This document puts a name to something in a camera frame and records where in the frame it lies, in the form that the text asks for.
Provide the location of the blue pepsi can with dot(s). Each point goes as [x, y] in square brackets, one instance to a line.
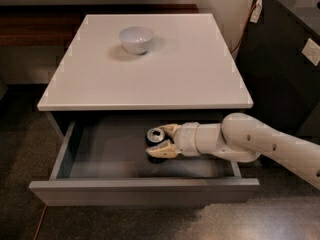
[154, 136]

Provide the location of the white bowl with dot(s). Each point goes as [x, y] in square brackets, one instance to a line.
[136, 39]

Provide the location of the white cable tag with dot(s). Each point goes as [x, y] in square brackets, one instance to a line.
[256, 12]

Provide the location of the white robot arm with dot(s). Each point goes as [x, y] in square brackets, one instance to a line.
[240, 138]

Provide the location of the black side cabinet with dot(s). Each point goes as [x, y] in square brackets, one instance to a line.
[284, 84]

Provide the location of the dark wooden bench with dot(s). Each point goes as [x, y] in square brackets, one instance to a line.
[56, 25]

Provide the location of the grey top drawer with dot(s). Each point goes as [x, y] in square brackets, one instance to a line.
[102, 161]

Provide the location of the white-topped grey drawer cabinet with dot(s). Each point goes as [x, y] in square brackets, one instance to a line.
[189, 66]

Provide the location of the white label on cabinet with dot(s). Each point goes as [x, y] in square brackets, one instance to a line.
[311, 51]

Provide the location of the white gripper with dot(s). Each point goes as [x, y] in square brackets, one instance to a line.
[186, 139]

